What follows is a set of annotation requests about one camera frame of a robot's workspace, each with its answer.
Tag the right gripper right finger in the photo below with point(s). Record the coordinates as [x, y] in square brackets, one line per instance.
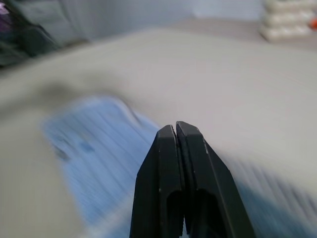
[210, 186]

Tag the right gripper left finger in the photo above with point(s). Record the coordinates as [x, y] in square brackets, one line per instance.
[158, 186]

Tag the light blue towel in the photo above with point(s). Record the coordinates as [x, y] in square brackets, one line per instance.
[99, 148]

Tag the green plant in white pot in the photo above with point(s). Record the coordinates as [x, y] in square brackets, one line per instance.
[284, 22]

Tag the dark grey background object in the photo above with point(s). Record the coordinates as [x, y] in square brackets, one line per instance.
[32, 32]

